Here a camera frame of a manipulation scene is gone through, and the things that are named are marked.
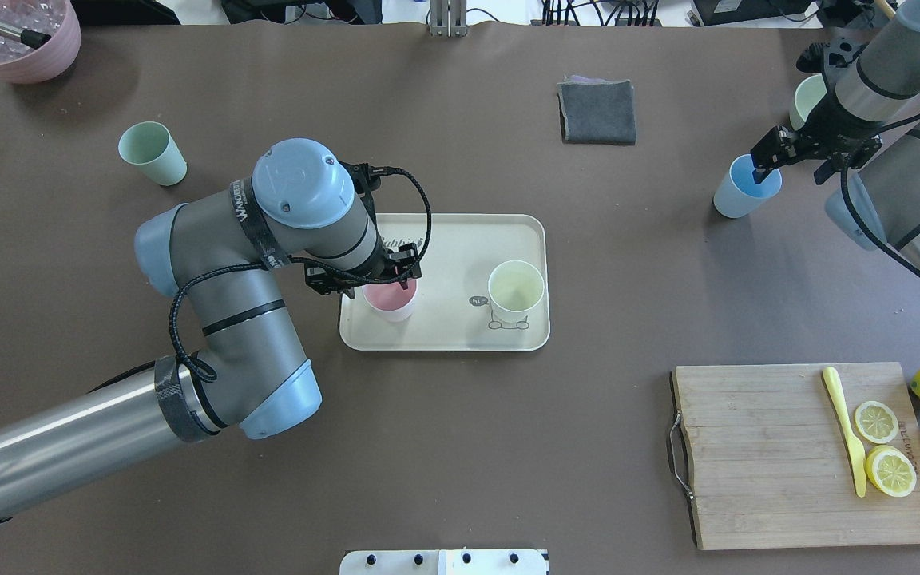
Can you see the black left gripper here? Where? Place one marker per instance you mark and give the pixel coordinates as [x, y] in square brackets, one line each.
[378, 270]

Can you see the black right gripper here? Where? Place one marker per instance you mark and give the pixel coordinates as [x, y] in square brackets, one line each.
[831, 120]

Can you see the pink plastic cup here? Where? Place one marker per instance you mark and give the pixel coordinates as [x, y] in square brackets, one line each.
[393, 302]

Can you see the cream plastic cup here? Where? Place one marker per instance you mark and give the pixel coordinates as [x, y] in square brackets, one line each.
[515, 287]

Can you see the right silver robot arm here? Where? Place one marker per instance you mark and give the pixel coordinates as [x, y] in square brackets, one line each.
[878, 204]

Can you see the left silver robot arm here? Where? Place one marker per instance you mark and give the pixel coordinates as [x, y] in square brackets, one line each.
[237, 359]

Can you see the cream rabbit tray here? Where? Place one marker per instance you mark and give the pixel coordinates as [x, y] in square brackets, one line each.
[452, 309]

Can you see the blue plastic cup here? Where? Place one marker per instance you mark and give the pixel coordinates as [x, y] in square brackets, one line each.
[738, 194]

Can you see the green bowl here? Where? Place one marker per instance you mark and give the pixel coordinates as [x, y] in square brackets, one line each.
[808, 93]

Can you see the grey folded cloth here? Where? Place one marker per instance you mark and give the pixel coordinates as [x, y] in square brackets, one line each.
[597, 112]

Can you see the yellow plastic knife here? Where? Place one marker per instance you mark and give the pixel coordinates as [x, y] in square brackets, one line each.
[856, 453]

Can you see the green plastic cup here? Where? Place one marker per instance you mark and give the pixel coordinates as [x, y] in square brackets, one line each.
[150, 147]

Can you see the lemon half left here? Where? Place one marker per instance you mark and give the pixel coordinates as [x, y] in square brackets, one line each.
[875, 422]

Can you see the lemon half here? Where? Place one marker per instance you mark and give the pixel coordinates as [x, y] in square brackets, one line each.
[890, 471]
[875, 422]

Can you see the wooden cutting board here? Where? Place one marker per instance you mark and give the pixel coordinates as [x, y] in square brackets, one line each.
[765, 464]

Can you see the lemon half right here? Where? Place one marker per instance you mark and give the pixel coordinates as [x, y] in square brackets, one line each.
[890, 471]

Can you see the pink bowl with ice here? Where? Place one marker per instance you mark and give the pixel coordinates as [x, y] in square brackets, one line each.
[39, 40]

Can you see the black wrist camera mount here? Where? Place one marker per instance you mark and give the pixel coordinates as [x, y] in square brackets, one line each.
[829, 59]

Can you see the aluminium frame post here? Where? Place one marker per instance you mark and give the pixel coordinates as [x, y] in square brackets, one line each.
[448, 18]

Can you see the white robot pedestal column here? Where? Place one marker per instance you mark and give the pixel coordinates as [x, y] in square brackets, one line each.
[446, 561]

